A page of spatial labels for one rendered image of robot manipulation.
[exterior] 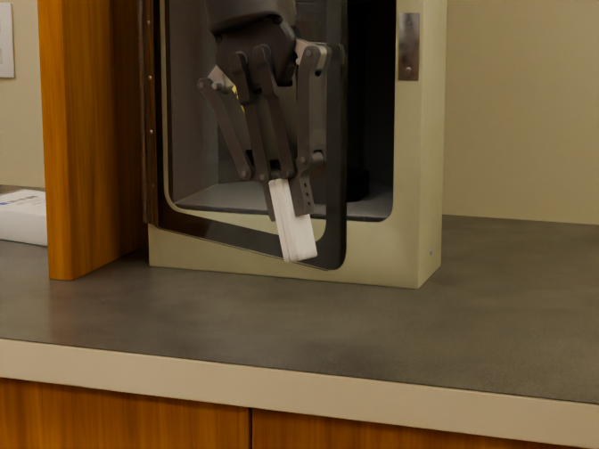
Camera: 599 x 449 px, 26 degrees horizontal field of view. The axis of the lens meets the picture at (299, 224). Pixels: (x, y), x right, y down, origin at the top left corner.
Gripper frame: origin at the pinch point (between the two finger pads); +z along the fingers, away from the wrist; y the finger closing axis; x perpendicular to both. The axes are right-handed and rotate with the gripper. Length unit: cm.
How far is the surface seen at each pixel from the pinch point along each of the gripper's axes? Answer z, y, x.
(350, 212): 0.4, -14.6, 31.1
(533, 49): -16, -9, 73
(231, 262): 3.2, -28.5, 26.1
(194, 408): 15.4, -17.2, 2.6
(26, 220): -7, -57, 23
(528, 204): 4, -14, 75
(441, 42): -16.0, -3.6, 38.9
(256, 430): 18.4, -12.0, 4.3
